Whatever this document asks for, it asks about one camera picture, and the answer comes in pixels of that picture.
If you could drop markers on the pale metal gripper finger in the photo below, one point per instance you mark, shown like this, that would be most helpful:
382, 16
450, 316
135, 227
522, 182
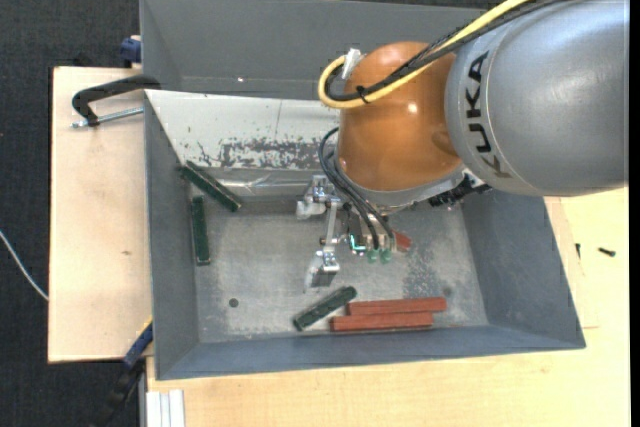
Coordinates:
326, 265
320, 195

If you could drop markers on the dark green flat block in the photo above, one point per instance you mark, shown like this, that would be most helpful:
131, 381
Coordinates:
325, 308
210, 186
200, 230

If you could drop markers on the grey metal bin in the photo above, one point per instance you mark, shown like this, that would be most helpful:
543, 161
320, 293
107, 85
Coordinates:
260, 255

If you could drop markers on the red-brown flat block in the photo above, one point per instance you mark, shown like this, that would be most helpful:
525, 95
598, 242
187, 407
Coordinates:
380, 322
395, 306

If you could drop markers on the pale wood board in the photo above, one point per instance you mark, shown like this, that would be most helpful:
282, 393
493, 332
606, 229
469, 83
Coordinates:
97, 215

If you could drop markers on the small black screw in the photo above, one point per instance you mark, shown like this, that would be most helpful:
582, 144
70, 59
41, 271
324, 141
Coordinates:
607, 252

